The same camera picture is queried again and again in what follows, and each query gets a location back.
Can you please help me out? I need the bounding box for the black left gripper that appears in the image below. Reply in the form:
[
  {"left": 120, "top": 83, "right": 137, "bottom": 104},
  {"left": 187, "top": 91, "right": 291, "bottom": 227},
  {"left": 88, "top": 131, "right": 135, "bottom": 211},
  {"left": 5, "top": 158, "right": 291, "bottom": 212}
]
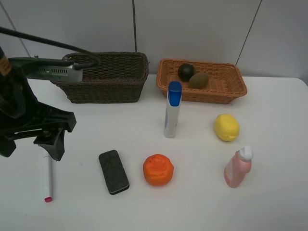
[{"left": 0, "top": 97, "right": 77, "bottom": 161}]

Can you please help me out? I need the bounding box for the white marker pink cap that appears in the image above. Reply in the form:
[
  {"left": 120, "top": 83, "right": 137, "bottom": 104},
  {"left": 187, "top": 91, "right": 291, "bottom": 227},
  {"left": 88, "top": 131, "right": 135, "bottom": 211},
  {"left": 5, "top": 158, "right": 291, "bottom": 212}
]
[{"left": 43, "top": 156, "right": 53, "bottom": 203}]

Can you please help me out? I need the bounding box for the black felt board eraser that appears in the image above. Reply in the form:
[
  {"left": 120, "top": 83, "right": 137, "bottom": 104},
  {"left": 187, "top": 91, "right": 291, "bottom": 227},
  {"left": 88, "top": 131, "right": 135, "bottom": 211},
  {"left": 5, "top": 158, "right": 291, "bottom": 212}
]
[{"left": 98, "top": 150, "right": 129, "bottom": 195}]

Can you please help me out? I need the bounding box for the white tube blue cap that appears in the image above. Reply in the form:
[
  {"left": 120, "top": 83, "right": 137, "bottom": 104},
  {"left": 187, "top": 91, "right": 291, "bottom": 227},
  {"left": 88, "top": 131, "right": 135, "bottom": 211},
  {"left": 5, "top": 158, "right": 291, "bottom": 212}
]
[{"left": 164, "top": 81, "right": 182, "bottom": 138}]

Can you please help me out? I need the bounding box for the dark purple mangosteen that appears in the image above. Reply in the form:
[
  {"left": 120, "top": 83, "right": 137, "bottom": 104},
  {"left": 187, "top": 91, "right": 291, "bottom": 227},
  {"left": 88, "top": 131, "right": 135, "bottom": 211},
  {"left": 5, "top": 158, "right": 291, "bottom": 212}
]
[{"left": 178, "top": 63, "right": 195, "bottom": 82}]

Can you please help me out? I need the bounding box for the brown kiwi fruit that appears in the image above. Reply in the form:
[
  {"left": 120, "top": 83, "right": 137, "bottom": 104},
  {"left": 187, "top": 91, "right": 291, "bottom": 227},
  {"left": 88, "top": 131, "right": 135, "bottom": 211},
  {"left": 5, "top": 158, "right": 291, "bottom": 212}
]
[{"left": 189, "top": 72, "right": 209, "bottom": 89}]

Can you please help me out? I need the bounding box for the yellow lemon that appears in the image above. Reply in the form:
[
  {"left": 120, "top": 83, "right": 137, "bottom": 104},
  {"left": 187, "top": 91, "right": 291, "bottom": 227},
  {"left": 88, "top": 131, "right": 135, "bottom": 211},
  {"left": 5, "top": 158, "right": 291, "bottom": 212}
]
[{"left": 214, "top": 114, "right": 240, "bottom": 141}]

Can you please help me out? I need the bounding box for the pink lotion bottle white cap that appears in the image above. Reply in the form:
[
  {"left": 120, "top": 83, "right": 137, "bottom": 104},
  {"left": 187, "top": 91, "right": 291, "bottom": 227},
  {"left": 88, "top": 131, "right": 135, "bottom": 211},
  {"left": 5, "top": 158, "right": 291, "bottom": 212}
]
[{"left": 224, "top": 146, "right": 253, "bottom": 188}]

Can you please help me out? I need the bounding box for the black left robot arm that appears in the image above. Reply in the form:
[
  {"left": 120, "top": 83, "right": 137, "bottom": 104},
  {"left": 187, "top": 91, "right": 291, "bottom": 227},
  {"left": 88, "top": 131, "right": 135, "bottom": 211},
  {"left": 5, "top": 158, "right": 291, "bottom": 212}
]
[{"left": 0, "top": 51, "right": 76, "bottom": 161}]

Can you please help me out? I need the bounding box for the dark brown wicker basket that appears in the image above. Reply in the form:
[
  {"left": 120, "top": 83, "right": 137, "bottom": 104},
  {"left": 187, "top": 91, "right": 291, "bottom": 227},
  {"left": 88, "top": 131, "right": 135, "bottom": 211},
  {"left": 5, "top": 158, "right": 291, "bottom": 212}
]
[{"left": 52, "top": 52, "right": 149, "bottom": 103}]

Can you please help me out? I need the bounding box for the orange tangerine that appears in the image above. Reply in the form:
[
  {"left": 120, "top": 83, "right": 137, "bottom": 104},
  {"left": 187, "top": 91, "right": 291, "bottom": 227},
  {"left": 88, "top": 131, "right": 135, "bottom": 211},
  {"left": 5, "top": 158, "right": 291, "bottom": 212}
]
[{"left": 143, "top": 154, "right": 174, "bottom": 186}]

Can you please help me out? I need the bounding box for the orange wicker basket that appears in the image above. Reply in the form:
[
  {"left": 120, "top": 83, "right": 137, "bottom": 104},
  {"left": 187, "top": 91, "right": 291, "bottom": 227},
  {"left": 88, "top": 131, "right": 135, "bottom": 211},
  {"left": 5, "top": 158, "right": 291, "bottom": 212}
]
[{"left": 156, "top": 59, "right": 247, "bottom": 104}]

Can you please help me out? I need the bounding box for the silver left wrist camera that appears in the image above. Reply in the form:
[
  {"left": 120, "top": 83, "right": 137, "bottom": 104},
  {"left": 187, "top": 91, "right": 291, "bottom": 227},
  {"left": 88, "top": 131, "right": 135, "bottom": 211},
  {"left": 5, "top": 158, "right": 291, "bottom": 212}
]
[{"left": 9, "top": 57, "right": 82, "bottom": 82}]

